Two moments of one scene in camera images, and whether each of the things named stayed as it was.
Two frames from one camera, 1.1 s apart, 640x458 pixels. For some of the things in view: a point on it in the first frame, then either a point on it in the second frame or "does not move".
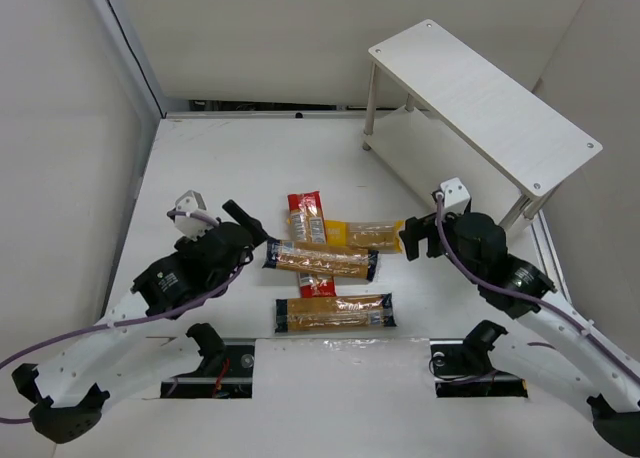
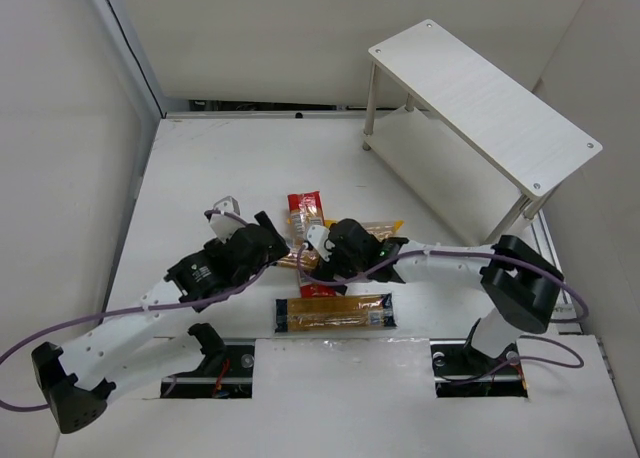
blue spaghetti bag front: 334,313 does not move
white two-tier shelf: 438,110 does not move
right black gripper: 430,235 to 329,271
